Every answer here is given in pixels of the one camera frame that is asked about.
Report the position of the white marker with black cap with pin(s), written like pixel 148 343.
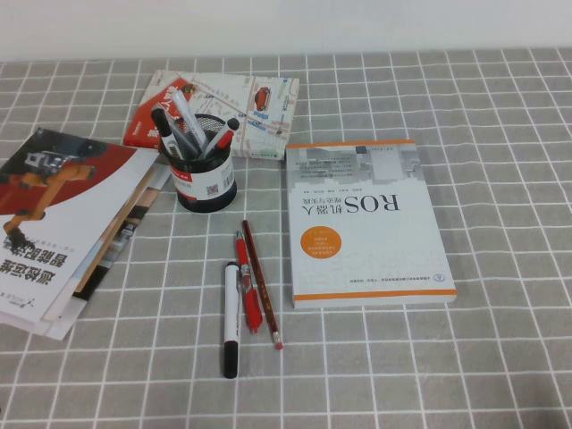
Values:
pixel 159 120
pixel 231 304

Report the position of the brochure with orange robot arm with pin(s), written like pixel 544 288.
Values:
pixel 67 214

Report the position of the red gel pen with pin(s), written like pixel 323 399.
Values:
pixel 246 290

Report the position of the black mesh pen holder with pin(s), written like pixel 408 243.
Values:
pixel 201 196

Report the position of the grey pen with black tip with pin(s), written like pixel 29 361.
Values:
pixel 233 123

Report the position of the dark red pencil with eraser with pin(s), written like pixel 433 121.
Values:
pixel 262 286

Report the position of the white orange ROS book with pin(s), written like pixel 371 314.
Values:
pixel 371 250

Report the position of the map cover book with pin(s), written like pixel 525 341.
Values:
pixel 268 120

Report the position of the white marker with red cap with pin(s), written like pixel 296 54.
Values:
pixel 222 139

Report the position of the brochure with dark photos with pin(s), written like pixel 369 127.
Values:
pixel 138 214

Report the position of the brochure with brown edge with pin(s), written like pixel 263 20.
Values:
pixel 120 223

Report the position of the grey checked tablecloth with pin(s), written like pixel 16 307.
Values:
pixel 402 357

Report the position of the white paper sheets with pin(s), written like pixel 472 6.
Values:
pixel 53 328

